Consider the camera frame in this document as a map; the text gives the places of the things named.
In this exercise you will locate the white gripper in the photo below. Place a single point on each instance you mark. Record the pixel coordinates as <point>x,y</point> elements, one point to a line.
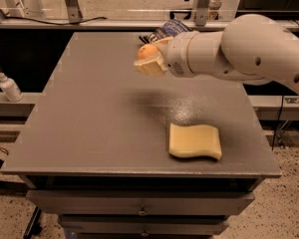
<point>177,54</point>

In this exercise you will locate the orange fruit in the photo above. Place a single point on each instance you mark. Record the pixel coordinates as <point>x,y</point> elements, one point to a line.
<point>146,51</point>

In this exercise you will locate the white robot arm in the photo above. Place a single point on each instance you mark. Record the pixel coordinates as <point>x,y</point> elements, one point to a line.
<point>252,49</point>

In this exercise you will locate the blue chip bag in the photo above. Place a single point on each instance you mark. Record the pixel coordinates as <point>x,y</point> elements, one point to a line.
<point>169,29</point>

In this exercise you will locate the yellow sponge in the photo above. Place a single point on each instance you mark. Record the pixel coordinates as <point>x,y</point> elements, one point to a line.
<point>194,141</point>

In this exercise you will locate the grey drawer cabinet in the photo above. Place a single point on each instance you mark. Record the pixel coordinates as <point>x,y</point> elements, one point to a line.
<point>94,149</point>

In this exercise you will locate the white pump bottle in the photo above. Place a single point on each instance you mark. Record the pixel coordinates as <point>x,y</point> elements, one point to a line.
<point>10,88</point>

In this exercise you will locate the grey metal bracket right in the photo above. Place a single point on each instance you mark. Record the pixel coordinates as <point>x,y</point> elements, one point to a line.
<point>200,8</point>

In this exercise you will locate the grey metal bracket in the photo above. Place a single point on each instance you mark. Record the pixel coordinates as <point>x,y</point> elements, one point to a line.
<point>74,12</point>
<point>200,8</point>

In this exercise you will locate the grey metal bracket left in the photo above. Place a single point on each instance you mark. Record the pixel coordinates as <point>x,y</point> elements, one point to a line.
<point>74,12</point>

